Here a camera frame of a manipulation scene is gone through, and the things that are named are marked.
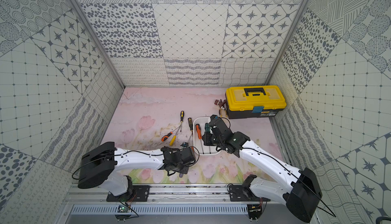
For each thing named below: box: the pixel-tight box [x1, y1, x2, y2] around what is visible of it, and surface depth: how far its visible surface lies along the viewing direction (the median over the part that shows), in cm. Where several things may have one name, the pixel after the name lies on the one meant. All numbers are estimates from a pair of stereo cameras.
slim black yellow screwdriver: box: [180, 110, 185, 133], surface depth 105 cm
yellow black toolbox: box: [225, 85, 287, 120], surface depth 95 cm
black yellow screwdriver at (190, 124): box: [187, 117, 194, 137], surface depth 100 cm
